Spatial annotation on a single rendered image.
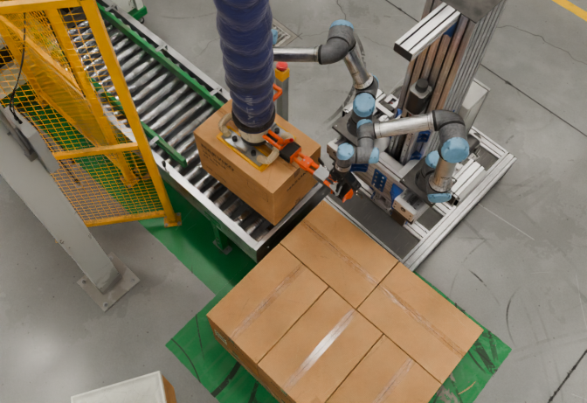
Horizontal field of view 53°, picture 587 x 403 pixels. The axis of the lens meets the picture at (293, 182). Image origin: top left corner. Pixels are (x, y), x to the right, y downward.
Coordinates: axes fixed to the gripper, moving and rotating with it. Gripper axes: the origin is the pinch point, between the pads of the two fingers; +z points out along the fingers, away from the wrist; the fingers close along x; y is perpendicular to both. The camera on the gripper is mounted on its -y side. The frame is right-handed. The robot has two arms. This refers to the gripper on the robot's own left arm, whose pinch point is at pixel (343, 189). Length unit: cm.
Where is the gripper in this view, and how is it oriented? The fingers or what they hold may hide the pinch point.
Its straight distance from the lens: 298.7
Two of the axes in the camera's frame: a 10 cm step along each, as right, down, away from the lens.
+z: 0.0, 4.9, 8.7
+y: -7.6, -5.7, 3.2
